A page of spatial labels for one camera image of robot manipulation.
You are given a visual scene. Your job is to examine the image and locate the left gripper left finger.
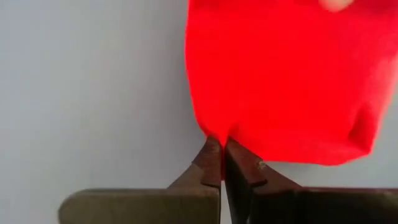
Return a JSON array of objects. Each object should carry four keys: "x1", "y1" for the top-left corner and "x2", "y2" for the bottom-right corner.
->
[{"x1": 58, "y1": 136, "x2": 222, "y2": 224}]

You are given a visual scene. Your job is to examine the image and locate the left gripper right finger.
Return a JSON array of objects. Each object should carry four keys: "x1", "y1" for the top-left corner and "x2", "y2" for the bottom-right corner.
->
[{"x1": 225, "y1": 138, "x2": 398, "y2": 224}]

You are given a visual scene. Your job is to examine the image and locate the red towel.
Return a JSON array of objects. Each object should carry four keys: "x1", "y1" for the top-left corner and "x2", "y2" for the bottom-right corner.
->
[{"x1": 184, "y1": 0, "x2": 398, "y2": 166}]

